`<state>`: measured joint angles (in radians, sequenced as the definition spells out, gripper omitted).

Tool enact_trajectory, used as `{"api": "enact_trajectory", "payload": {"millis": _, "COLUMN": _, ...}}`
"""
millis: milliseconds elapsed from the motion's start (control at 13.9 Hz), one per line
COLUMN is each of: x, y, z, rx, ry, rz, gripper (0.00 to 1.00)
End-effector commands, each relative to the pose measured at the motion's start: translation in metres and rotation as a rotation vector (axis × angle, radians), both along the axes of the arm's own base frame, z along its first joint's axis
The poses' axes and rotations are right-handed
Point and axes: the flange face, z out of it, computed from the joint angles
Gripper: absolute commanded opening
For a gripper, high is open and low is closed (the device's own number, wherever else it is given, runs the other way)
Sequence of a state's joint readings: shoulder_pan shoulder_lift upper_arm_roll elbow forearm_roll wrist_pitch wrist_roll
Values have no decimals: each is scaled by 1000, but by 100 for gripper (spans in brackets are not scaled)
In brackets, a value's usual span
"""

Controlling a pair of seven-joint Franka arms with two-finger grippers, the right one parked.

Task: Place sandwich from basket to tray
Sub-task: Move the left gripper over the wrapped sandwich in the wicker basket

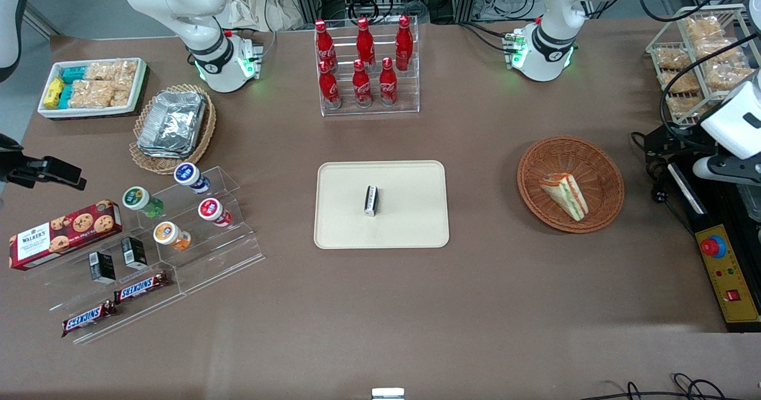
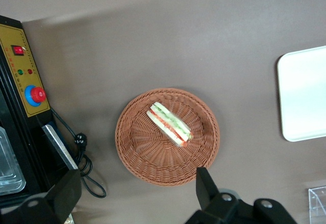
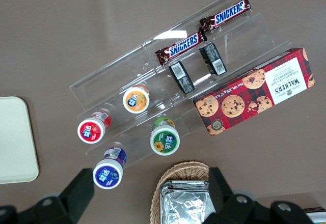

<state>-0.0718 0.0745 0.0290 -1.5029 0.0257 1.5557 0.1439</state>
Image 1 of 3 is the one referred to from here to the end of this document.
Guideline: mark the light wicker basket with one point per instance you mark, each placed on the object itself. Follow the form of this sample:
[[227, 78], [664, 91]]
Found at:
[[205, 132]]

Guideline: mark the red cola bottle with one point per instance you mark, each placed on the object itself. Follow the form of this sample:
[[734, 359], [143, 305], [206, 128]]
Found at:
[[361, 86], [365, 43], [329, 88], [387, 85], [324, 46], [404, 43]]

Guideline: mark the red Walkers cookie box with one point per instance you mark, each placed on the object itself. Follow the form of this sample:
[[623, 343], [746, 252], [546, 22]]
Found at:
[[65, 236]]

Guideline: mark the green cap small bottle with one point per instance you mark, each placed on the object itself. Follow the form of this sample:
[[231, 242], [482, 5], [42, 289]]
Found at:
[[136, 198]]

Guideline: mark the clear acrylic stepped shelf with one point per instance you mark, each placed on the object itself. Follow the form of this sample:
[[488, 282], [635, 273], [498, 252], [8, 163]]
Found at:
[[229, 251], [65, 296]]

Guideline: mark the beige plastic tray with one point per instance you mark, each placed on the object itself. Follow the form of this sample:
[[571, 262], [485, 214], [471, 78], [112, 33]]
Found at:
[[410, 210]]

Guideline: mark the white rectangular snack bin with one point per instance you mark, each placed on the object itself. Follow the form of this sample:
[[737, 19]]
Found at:
[[138, 85]]

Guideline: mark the small black box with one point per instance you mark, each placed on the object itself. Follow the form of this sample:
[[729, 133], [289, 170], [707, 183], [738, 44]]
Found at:
[[103, 268], [134, 253]]

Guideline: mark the stack of foil trays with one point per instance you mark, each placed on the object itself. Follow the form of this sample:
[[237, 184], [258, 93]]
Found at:
[[172, 123]]

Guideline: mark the crumpled clear plastic bag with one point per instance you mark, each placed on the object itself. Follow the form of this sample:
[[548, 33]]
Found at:
[[250, 5]]

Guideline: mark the teal snack pack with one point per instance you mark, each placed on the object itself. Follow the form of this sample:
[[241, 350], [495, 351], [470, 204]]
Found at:
[[66, 95], [75, 75]]

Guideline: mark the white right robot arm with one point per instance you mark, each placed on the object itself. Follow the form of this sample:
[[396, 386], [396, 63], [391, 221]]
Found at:
[[202, 8]]

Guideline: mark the triangular sandwich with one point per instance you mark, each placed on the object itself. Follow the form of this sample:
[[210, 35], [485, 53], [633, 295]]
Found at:
[[565, 195]]

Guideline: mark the small silver device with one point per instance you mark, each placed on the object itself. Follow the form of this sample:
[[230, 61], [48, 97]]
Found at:
[[387, 394]]

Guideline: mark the black appliance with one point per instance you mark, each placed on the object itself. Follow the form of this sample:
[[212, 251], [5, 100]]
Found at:
[[722, 210]]

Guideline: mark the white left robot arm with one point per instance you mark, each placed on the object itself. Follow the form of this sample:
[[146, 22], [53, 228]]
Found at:
[[553, 55]]

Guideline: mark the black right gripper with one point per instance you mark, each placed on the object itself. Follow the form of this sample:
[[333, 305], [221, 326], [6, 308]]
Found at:
[[18, 169]]

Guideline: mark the Snickers chocolate bar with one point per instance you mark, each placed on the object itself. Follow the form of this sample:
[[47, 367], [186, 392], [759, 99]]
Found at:
[[141, 287], [88, 318]]

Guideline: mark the orange cap small bottle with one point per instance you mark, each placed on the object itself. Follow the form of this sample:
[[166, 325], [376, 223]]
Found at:
[[166, 233]]

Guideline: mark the blue cap small bottle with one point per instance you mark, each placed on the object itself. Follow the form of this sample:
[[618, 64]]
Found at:
[[187, 174]]

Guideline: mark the yellow snack pack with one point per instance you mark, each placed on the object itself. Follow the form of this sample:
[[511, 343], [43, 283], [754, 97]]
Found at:
[[53, 93]]

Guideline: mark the yellow emergency stop panel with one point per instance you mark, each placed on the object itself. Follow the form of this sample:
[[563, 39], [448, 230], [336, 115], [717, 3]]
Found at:
[[731, 275]]

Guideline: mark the clear rice cracker pack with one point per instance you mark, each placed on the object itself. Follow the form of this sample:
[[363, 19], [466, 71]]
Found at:
[[92, 94], [100, 71], [121, 97], [126, 73]]

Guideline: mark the clear acrylic bottle rack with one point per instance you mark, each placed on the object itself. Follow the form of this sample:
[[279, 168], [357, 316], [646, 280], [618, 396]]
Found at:
[[410, 91]]

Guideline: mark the bagged cracker pack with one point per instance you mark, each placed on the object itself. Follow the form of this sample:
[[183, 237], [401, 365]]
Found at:
[[684, 106], [716, 48], [728, 78], [684, 82], [673, 59], [703, 28]]

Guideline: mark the brown wicker basket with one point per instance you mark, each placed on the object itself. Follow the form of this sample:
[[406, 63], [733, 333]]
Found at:
[[600, 168]]

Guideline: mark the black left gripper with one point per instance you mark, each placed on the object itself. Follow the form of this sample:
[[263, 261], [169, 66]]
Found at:
[[667, 140]]

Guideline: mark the small black packet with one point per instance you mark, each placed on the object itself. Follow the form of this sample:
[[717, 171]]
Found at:
[[371, 201]]

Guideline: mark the red cap small bottle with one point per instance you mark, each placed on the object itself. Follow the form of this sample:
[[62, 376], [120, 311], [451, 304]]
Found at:
[[209, 209]]

